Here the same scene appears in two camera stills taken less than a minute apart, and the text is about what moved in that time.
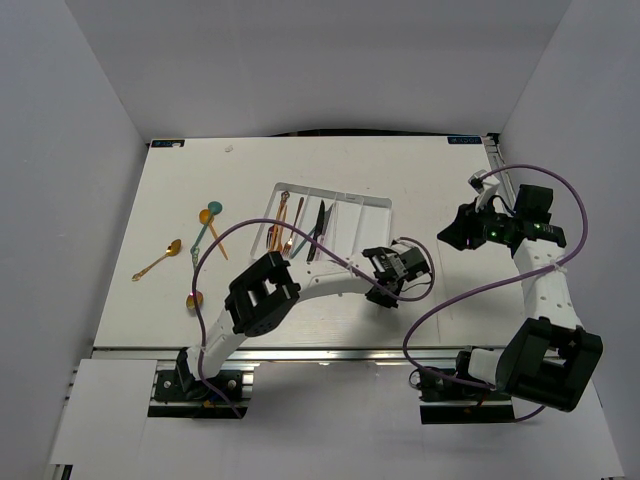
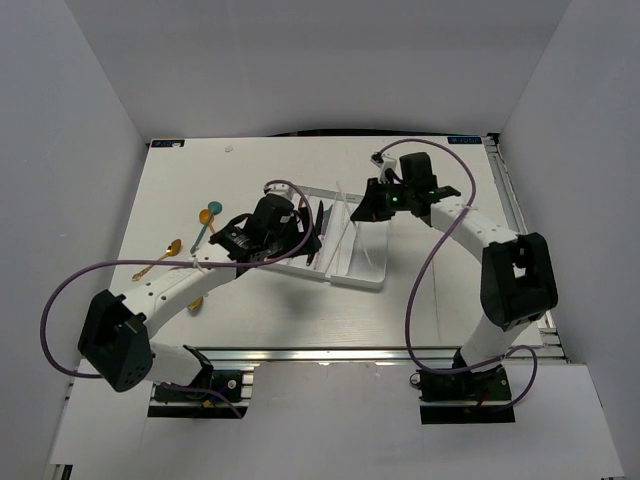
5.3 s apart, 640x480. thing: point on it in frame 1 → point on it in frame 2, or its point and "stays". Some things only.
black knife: [318, 230] stays
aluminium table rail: [280, 355] stays
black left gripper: [384, 300] → [298, 238]
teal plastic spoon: [213, 208] stays
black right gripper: [462, 228] → [371, 209]
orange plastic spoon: [206, 217] stays
